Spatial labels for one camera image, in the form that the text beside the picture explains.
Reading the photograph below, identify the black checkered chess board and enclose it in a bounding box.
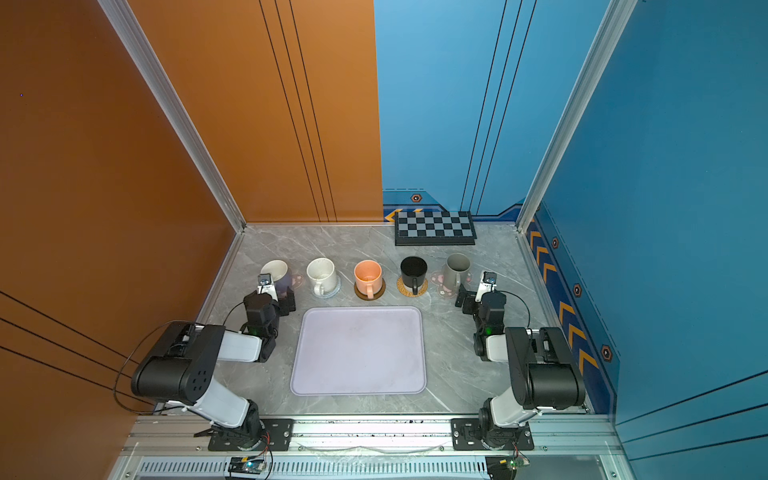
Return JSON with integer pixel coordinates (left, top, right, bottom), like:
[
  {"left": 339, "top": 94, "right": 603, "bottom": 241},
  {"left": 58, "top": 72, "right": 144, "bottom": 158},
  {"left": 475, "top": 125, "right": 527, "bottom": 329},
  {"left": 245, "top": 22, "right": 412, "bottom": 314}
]
[{"left": 394, "top": 211, "right": 477, "bottom": 246}]

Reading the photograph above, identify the white cream mug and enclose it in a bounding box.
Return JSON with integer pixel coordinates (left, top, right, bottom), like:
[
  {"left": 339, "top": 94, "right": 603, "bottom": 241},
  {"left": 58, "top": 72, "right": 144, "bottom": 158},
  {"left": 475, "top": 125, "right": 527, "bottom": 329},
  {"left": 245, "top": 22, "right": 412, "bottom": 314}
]
[{"left": 306, "top": 258, "right": 339, "bottom": 293}]

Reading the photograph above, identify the aluminium corner post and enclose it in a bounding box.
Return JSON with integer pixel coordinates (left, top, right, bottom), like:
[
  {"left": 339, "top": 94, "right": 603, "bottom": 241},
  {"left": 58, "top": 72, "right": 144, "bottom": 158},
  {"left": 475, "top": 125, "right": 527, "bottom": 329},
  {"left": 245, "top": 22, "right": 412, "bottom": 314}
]
[
  {"left": 516, "top": 0, "right": 638, "bottom": 234},
  {"left": 98, "top": 0, "right": 247, "bottom": 234}
]

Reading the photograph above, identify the right green circuit board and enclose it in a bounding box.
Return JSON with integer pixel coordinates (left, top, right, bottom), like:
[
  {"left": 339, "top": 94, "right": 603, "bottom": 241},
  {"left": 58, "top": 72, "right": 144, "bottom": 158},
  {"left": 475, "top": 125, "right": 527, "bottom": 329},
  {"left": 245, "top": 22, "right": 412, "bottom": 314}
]
[{"left": 485, "top": 456, "right": 530, "bottom": 480}]

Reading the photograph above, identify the white mug purple handle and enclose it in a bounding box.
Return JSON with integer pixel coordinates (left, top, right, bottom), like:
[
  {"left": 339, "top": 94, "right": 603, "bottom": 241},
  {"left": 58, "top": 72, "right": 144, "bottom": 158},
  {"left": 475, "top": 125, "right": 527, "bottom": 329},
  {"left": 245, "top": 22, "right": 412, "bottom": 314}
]
[{"left": 260, "top": 259, "right": 293, "bottom": 290}]

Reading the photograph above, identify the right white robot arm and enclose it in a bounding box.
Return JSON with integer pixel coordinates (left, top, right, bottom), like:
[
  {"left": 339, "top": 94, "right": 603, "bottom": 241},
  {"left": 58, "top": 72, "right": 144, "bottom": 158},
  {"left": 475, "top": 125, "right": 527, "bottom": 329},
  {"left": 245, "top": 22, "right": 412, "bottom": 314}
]
[{"left": 452, "top": 271, "right": 587, "bottom": 451}]

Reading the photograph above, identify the left green circuit board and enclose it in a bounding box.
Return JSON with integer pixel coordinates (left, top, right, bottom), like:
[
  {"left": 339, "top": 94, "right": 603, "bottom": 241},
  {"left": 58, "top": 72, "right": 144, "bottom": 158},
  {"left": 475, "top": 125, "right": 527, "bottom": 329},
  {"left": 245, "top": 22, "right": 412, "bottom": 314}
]
[{"left": 227, "top": 456, "right": 267, "bottom": 479}]

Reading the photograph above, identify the pink cherry blossom coaster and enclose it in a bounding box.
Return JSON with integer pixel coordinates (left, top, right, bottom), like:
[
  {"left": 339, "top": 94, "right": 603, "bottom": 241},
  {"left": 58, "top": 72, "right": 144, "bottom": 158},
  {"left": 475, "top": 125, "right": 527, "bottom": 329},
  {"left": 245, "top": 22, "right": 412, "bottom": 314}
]
[{"left": 431, "top": 269, "right": 472, "bottom": 297}]

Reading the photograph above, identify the aluminium corner post right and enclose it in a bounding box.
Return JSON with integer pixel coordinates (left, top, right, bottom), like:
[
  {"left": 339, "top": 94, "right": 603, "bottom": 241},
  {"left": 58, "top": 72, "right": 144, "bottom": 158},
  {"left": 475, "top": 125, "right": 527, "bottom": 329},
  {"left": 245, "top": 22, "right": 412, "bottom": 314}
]
[{"left": 516, "top": 0, "right": 638, "bottom": 234}]

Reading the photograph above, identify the lavender serving tray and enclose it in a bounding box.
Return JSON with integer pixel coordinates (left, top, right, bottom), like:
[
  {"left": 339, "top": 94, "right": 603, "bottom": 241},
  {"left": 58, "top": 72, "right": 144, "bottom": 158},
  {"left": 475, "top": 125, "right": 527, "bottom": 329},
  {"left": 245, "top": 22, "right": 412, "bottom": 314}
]
[{"left": 290, "top": 306, "right": 427, "bottom": 397}]

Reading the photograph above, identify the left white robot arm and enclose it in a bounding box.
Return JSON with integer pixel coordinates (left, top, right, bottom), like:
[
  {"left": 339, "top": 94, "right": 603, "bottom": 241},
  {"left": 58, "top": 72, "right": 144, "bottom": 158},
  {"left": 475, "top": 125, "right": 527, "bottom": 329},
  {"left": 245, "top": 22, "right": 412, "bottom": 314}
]
[{"left": 131, "top": 273, "right": 296, "bottom": 453}]

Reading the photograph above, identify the grey mug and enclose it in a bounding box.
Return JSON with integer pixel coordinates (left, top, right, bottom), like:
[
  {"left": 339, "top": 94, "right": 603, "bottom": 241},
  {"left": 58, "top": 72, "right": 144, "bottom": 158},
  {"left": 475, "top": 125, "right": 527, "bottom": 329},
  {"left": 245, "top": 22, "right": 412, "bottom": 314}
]
[{"left": 443, "top": 253, "right": 471, "bottom": 273}]

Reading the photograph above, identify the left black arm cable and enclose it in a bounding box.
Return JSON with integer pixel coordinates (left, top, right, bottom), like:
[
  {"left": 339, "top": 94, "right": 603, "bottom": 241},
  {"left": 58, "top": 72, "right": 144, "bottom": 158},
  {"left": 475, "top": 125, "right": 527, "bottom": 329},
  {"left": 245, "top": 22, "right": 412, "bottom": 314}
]
[{"left": 112, "top": 320, "right": 181, "bottom": 415}]

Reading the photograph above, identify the woven rattan round coaster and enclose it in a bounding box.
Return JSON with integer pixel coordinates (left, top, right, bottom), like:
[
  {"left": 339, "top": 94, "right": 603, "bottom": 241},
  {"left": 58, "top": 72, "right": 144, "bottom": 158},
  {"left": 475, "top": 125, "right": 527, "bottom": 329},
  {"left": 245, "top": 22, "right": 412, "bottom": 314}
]
[{"left": 397, "top": 277, "right": 429, "bottom": 298}]

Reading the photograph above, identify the brown wooden round coaster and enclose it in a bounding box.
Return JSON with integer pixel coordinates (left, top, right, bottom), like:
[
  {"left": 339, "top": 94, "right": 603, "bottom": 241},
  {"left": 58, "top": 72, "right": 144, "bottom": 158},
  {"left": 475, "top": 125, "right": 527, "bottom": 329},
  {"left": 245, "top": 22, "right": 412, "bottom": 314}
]
[{"left": 353, "top": 281, "right": 387, "bottom": 301}]

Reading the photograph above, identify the green circuit board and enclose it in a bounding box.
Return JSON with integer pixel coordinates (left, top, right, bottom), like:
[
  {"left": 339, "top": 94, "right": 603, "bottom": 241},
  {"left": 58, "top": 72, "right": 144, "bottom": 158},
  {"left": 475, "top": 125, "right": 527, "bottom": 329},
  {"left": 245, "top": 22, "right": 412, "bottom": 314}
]
[
  {"left": 485, "top": 456, "right": 530, "bottom": 480},
  {"left": 227, "top": 456, "right": 267, "bottom": 479}
]

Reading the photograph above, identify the orange mug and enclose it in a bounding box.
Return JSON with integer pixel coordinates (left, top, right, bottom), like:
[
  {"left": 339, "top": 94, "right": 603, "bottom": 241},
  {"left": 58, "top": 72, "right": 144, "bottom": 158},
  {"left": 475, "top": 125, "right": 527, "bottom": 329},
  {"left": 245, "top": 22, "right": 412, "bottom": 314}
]
[{"left": 354, "top": 260, "right": 384, "bottom": 298}]

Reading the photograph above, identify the aluminium corner post left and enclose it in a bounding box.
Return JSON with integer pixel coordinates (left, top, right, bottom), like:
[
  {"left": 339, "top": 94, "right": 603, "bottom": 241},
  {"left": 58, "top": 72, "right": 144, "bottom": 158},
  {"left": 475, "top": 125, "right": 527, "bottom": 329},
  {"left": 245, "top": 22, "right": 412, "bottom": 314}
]
[{"left": 98, "top": 0, "right": 247, "bottom": 234}]

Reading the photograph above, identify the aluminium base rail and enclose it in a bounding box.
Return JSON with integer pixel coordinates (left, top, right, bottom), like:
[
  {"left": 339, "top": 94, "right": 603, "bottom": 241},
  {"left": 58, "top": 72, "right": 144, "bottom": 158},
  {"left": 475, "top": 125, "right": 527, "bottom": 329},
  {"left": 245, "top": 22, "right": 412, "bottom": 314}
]
[{"left": 109, "top": 413, "right": 634, "bottom": 479}]

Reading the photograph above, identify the black mug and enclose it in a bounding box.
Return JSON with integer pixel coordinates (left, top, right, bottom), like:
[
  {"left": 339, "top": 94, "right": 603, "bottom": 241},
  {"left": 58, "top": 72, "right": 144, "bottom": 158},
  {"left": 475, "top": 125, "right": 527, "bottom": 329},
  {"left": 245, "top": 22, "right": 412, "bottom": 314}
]
[{"left": 400, "top": 256, "right": 428, "bottom": 296}]

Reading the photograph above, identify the clear glass round coaster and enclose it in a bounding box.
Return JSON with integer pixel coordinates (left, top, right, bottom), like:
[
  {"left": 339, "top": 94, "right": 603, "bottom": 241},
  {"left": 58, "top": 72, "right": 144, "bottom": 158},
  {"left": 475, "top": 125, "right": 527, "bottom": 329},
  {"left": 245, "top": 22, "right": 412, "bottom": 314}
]
[{"left": 313, "top": 282, "right": 342, "bottom": 299}]

